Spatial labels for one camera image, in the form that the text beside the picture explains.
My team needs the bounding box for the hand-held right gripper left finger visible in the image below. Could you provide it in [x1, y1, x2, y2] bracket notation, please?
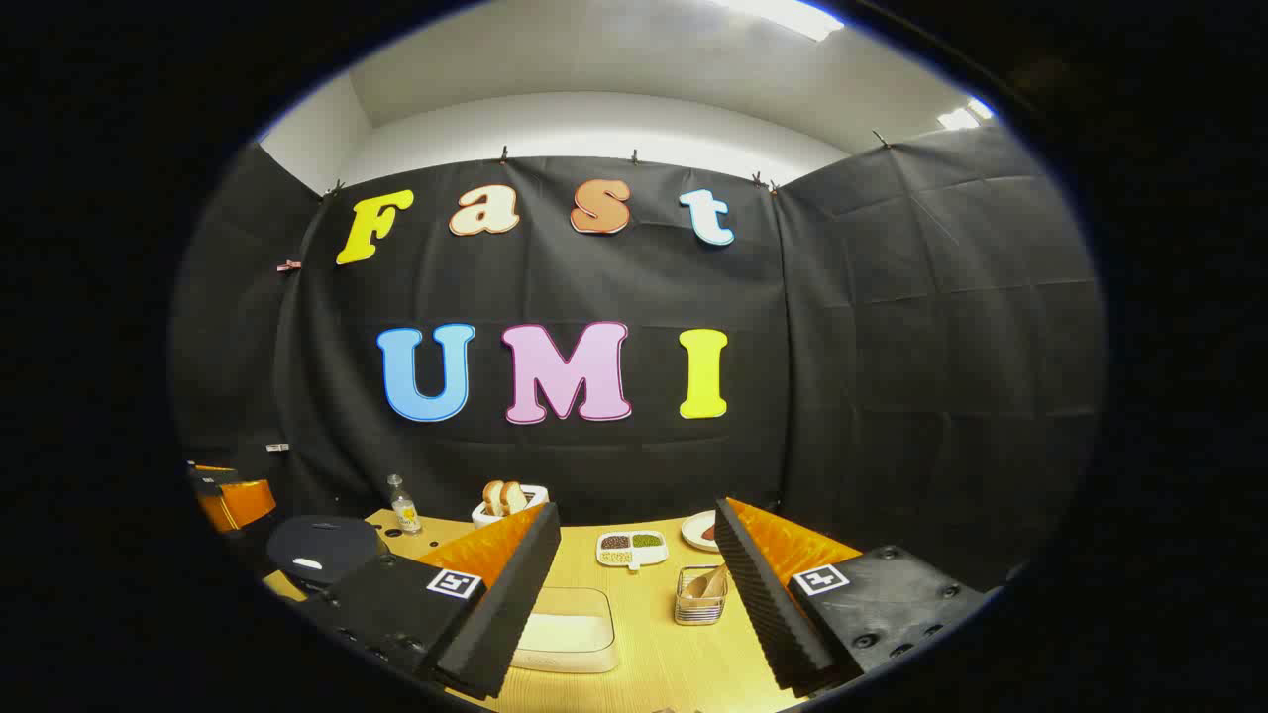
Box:
[297, 502, 562, 700]

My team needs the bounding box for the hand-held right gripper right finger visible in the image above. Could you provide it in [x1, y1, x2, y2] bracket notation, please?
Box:
[713, 497, 997, 696]

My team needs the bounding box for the clear box of rice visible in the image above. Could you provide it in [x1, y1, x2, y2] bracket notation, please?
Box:
[510, 586, 621, 675]

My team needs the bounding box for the dark grey rice cooker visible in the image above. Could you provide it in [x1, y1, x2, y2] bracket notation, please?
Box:
[265, 514, 390, 597]

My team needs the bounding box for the white toaster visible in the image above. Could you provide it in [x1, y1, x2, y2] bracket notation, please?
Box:
[472, 483, 550, 529]

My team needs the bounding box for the white divided bean dish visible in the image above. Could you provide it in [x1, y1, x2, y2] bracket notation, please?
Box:
[596, 531, 670, 572]

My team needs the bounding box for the glass bottle with yellow label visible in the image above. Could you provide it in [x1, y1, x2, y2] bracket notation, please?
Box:
[387, 474, 422, 535]

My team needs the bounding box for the black backdrop cloth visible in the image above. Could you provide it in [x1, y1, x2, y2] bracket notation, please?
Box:
[170, 124, 1106, 595]

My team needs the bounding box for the ceiling light panel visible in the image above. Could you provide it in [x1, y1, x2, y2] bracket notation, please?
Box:
[708, 0, 845, 43]
[936, 96, 995, 132]

